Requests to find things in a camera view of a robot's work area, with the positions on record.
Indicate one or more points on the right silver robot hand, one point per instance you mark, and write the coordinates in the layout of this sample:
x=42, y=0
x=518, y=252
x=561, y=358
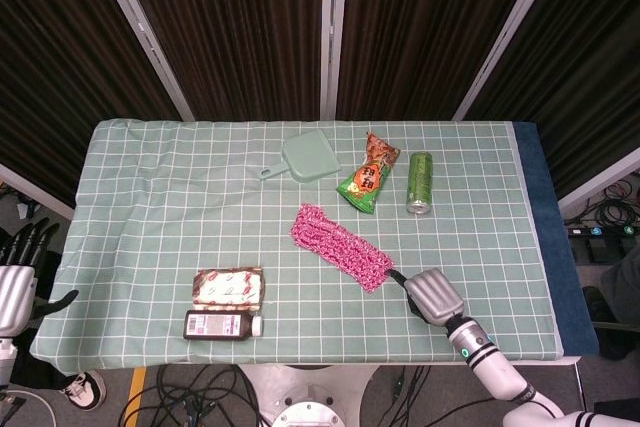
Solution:
x=435, y=297

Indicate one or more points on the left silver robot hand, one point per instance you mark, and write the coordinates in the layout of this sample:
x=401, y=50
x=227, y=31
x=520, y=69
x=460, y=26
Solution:
x=15, y=297

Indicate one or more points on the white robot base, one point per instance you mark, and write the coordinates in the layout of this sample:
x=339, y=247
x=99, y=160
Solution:
x=305, y=397

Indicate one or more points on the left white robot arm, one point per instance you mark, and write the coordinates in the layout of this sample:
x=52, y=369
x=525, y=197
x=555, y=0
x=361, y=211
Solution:
x=4, y=359

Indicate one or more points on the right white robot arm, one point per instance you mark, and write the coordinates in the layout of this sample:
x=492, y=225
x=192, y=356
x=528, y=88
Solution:
x=500, y=372

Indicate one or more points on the black trouser leg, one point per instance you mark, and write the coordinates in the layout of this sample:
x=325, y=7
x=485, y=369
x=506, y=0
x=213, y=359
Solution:
x=37, y=372

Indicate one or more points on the black white sneaker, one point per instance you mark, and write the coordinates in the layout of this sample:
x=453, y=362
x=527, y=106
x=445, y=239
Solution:
x=85, y=389

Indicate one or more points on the green drink can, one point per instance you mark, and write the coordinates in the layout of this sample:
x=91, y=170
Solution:
x=420, y=182

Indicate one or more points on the green orange snack bag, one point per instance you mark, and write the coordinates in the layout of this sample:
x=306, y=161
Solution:
x=367, y=177

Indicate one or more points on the blue table cover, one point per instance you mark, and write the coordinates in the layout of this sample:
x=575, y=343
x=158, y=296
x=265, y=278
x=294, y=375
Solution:
x=545, y=197

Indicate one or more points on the green checked tablecloth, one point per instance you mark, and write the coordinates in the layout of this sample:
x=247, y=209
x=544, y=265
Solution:
x=150, y=222

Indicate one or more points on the pale green plastic dustpan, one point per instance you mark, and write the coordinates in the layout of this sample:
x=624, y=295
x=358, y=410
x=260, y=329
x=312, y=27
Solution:
x=310, y=159

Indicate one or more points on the brown bottle with white cap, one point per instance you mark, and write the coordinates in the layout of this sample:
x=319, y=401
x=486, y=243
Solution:
x=215, y=324

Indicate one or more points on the brown white snack packet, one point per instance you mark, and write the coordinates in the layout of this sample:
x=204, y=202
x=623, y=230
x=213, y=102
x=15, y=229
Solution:
x=227, y=289

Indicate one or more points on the dark brown ribbed partition panel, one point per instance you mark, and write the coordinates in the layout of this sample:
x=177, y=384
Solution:
x=60, y=72
x=240, y=32
x=425, y=32
x=590, y=72

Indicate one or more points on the white partition frame post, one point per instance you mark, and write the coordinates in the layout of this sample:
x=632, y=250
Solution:
x=600, y=179
x=35, y=192
x=333, y=32
x=140, y=32
x=510, y=32

